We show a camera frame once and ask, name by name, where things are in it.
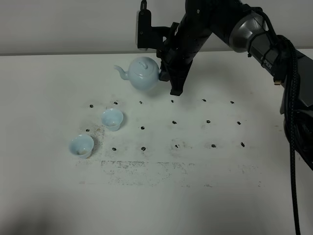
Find near light blue teacup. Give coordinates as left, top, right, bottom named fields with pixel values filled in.
left=69, top=134, right=94, bottom=159

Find far light blue teacup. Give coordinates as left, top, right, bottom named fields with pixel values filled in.
left=101, top=109, right=124, bottom=131

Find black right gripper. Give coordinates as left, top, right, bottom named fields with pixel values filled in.
left=157, top=0, right=242, bottom=95

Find light blue teacup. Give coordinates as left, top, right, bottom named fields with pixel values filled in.
left=69, top=134, right=94, bottom=159
left=101, top=109, right=124, bottom=131

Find light blue porcelain teapot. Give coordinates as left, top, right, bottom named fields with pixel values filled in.
left=114, top=57, right=161, bottom=92

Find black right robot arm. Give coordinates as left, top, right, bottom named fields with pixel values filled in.
left=157, top=0, right=313, bottom=166

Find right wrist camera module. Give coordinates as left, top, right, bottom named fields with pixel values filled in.
left=136, top=9, right=179, bottom=50

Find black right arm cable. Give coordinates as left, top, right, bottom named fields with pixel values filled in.
left=139, top=0, right=304, bottom=235

